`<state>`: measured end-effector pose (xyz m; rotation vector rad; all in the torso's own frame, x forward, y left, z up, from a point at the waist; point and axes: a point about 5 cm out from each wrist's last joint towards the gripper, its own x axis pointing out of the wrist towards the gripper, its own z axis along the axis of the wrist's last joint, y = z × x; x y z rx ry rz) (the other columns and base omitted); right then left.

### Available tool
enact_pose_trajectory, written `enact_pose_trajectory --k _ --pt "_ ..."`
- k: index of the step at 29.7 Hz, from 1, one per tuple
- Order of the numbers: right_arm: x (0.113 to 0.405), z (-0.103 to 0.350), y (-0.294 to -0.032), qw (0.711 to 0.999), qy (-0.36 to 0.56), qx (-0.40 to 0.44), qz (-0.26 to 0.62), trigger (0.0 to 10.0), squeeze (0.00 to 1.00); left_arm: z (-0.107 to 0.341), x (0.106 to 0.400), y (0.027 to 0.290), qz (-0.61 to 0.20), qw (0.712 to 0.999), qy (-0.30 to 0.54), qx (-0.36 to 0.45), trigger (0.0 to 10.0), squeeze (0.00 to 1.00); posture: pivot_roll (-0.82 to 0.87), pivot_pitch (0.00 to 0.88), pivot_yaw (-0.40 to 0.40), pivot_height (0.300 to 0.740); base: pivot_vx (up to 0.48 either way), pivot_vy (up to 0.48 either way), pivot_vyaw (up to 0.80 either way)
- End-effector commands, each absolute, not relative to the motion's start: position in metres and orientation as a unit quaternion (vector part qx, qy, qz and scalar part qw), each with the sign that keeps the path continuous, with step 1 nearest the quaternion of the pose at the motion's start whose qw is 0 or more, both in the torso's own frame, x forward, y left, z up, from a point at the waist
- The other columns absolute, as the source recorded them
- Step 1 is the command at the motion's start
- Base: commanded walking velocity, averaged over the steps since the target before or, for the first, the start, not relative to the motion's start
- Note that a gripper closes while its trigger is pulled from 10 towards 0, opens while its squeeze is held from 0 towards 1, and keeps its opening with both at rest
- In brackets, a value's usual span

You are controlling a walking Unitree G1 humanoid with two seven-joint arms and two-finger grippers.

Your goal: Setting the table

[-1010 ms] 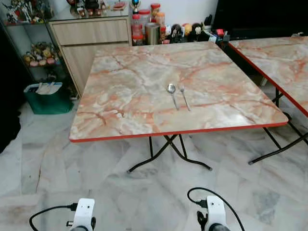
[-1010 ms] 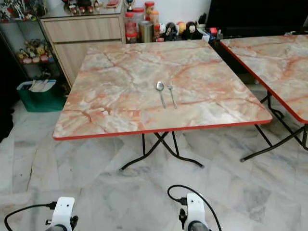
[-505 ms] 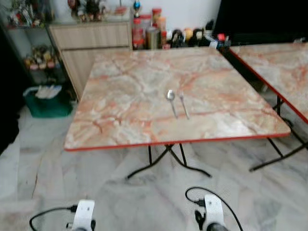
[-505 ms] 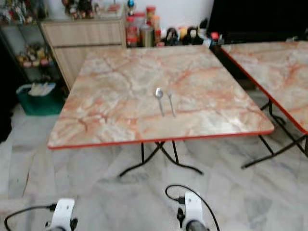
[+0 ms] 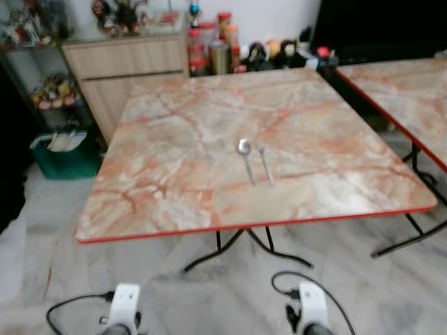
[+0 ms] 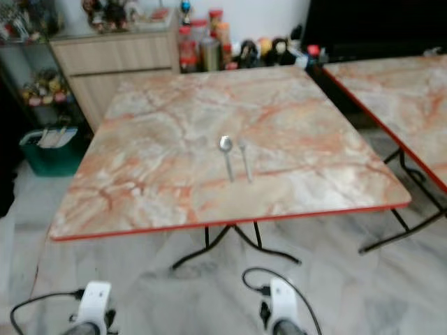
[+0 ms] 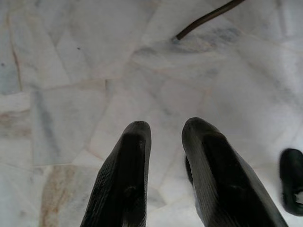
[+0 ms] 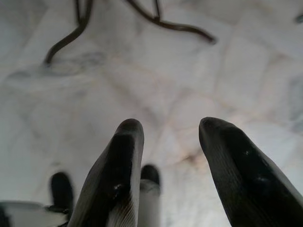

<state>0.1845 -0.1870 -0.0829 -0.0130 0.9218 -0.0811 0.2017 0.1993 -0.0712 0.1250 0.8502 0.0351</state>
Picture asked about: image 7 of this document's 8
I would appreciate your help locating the black robot foot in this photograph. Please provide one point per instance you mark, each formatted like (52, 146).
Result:
(290, 175)

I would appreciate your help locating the marble top folding table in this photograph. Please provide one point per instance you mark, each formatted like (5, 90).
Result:
(206, 19)

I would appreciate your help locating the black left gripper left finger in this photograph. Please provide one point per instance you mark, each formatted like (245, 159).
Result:
(123, 179)

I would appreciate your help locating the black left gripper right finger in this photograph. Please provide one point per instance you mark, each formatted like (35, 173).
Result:
(225, 179)

